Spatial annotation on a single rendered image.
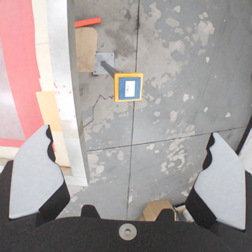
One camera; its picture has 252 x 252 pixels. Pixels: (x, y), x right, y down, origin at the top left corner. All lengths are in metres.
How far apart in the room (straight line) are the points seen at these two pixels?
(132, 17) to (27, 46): 1.40
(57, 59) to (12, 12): 0.16
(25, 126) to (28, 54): 0.19
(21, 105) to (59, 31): 0.21
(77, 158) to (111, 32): 1.39
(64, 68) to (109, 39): 1.34
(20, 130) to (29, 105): 0.09
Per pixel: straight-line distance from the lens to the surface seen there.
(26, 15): 0.37
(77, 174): 0.42
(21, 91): 0.40
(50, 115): 0.38
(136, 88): 0.68
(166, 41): 1.82
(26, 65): 0.38
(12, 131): 0.49
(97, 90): 1.66
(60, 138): 0.41
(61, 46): 0.29
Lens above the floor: 1.59
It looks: 57 degrees down
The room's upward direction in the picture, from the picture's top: 152 degrees clockwise
